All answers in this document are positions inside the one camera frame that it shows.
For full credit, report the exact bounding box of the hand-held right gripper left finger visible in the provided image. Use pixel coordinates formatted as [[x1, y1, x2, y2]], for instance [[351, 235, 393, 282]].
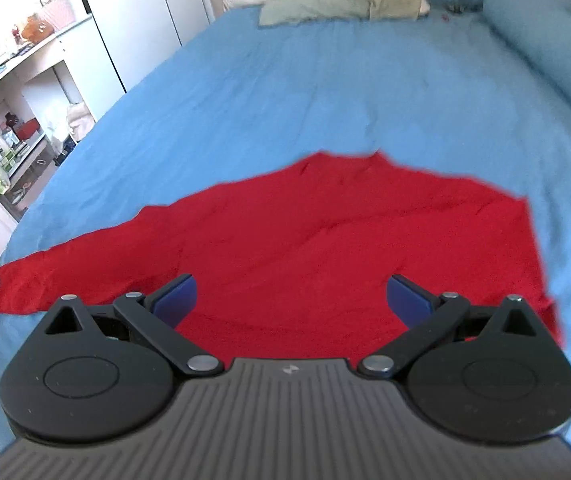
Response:
[[44, 273, 223, 377]]

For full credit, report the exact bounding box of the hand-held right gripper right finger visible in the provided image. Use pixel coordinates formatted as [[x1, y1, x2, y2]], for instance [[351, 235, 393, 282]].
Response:
[[357, 274, 547, 379]]

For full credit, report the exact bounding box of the red garment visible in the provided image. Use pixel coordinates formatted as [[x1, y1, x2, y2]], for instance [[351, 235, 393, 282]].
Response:
[[0, 151, 564, 367]]

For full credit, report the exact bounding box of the red box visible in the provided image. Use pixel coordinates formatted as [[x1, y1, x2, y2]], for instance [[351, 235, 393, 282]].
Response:
[[13, 117, 41, 142]]

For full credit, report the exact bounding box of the white bag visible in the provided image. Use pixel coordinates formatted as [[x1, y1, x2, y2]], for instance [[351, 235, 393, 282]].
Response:
[[66, 102, 97, 144]]

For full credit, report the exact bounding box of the white shelf unit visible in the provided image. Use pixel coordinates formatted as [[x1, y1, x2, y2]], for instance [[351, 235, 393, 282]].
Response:
[[0, 12, 127, 224]]

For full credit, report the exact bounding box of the bed with blue sheet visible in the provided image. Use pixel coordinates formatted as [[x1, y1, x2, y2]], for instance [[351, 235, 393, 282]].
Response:
[[0, 2, 571, 463]]

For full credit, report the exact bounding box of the orange plush toy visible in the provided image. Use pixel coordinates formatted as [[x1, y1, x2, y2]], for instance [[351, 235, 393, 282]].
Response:
[[20, 15, 50, 44]]

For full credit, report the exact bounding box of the pink basket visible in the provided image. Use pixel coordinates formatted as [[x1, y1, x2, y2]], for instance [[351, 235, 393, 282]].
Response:
[[40, 0, 77, 32]]

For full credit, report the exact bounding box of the white wardrobe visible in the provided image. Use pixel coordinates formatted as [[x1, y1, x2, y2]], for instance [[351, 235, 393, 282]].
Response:
[[68, 0, 216, 95]]

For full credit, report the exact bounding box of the rolled blue duvet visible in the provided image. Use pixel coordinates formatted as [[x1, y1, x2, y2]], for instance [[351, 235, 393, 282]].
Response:
[[483, 0, 571, 138]]

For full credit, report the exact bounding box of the green folded cloth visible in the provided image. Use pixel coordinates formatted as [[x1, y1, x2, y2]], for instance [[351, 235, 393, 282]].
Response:
[[258, 0, 425, 26]]

